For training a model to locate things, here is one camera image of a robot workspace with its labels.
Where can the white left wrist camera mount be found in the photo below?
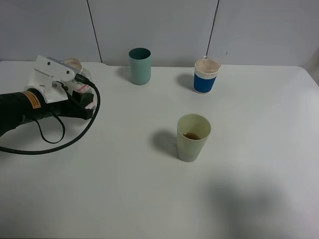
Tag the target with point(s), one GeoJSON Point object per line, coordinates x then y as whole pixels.
{"type": "Point", "coordinates": [48, 75]}

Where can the pale green plastic cup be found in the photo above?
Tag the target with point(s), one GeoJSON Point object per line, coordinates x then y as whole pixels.
{"type": "Point", "coordinates": [192, 133]}

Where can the clear plastic drink bottle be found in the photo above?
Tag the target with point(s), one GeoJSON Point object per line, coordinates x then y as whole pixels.
{"type": "Point", "coordinates": [78, 86]}

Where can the teal plastic cup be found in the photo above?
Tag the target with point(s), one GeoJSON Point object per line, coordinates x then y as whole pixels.
{"type": "Point", "coordinates": [140, 64]}

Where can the blue and white paper cup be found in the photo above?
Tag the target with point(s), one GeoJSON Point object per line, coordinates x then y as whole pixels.
{"type": "Point", "coordinates": [205, 74]}

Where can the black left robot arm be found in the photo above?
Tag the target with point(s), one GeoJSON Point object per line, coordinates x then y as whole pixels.
{"type": "Point", "coordinates": [11, 106]}

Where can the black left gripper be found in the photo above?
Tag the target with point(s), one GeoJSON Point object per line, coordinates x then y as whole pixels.
{"type": "Point", "coordinates": [74, 107]}

